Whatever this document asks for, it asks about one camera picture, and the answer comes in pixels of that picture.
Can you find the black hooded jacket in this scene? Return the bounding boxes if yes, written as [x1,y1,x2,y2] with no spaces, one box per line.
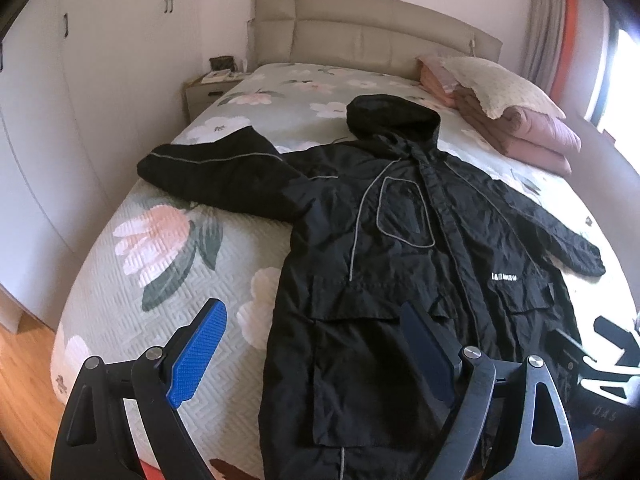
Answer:
[138,94,605,479]

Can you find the floral quilted bedspread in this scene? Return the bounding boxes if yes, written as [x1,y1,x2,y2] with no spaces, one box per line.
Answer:
[50,64,637,479]

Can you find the folded pink duvet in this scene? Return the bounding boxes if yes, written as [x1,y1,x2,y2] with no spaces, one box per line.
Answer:
[454,86,582,177]

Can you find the cream lace pillow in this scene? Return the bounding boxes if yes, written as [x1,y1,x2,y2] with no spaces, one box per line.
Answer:
[442,56,566,119]

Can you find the beige nightstand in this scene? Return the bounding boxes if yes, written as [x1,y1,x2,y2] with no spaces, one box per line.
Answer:
[183,73,248,122]

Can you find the folded salmon blanket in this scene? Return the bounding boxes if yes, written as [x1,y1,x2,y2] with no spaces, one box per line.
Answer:
[416,54,459,108]

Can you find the books on nightstand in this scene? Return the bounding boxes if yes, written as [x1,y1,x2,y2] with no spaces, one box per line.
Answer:
[201,70,243,84]

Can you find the grey orange curtain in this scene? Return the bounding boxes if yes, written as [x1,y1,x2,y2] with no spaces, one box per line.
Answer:
[522,0,578,102]

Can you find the small dark clock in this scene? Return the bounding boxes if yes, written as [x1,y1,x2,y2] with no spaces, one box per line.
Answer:
[209,55,236,72]

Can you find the white wardrobe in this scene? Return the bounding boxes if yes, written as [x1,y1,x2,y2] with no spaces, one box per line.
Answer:
[1,0,202,327]

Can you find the beige padded headboard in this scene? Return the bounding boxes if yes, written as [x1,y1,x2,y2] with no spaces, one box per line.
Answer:
[250,0,502,80]

